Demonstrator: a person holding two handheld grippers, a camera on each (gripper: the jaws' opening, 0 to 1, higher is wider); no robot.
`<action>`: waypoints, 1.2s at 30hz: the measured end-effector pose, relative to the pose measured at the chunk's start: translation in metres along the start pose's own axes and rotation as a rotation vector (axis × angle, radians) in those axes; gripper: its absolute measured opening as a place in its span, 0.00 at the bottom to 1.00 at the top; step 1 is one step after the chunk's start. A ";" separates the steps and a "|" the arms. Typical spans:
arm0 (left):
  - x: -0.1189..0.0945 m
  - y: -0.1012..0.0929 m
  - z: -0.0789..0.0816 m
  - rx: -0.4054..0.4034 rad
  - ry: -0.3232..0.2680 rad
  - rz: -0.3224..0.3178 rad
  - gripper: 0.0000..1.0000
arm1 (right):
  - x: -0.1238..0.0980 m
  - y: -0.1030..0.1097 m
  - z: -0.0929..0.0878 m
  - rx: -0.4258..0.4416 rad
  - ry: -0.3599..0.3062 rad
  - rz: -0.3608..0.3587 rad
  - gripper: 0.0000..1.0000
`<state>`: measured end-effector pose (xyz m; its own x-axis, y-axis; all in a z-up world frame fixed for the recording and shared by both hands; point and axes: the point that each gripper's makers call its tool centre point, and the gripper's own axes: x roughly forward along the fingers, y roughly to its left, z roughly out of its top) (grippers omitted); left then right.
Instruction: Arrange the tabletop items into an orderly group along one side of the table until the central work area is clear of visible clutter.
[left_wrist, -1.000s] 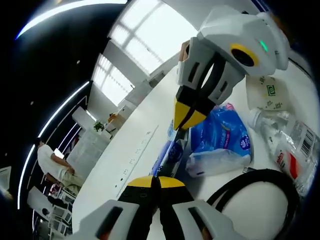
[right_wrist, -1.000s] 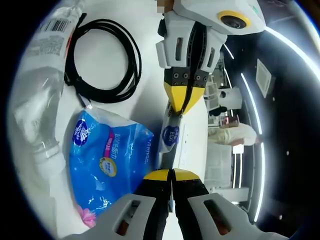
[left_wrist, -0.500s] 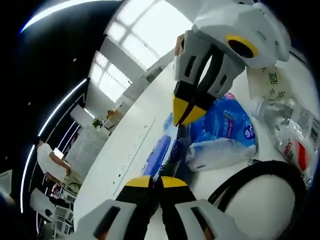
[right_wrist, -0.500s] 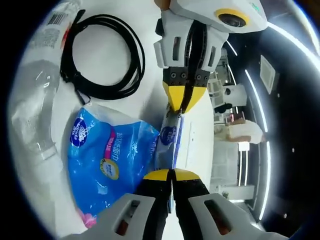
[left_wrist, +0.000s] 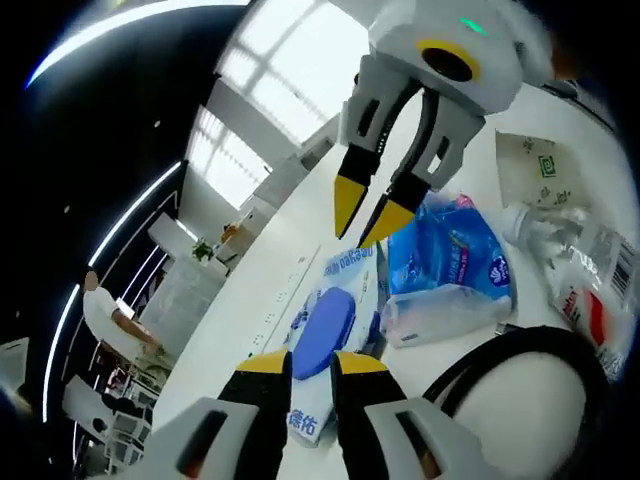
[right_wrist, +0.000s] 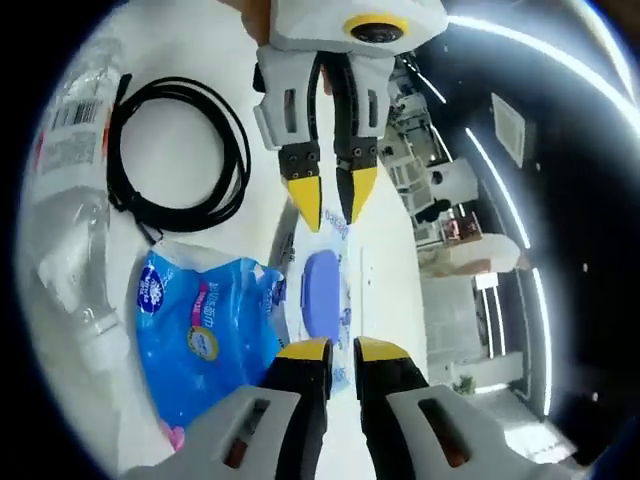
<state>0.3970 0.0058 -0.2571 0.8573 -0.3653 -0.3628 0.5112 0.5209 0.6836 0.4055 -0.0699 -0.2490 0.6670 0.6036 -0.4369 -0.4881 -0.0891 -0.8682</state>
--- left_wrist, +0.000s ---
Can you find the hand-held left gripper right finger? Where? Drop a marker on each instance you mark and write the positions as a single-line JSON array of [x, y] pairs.
[[365, 390]]

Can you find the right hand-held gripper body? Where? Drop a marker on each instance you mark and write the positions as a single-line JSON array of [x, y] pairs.
[[400, 30]]

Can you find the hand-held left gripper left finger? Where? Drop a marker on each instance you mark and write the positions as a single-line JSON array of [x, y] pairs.
[[260, 395]]

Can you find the wet wipes pack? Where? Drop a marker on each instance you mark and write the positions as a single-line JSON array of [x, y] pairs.
[[325, 330]]

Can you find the white green-patterned paper cup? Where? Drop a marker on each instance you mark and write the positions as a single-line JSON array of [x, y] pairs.
[[530, 165]]

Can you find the blue tissue pack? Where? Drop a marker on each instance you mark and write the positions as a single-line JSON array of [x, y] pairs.
[[450, 260]]

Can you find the clear plastic water bottle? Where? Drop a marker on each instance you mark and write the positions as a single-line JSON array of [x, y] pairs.
[[590, 280]]

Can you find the large office window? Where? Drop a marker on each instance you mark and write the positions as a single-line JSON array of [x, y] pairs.
[[280, 75]]

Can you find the potted plant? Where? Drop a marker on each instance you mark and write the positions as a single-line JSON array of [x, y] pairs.
[[202, 250]]

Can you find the orange box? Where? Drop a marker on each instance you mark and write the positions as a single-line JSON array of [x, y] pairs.
[[231, 232]]

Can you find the white table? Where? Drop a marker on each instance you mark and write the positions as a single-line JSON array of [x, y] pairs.
[[530, 400]]

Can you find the ceiling light strip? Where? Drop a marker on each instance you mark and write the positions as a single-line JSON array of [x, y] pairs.
[[132, 210], [100, 32]]

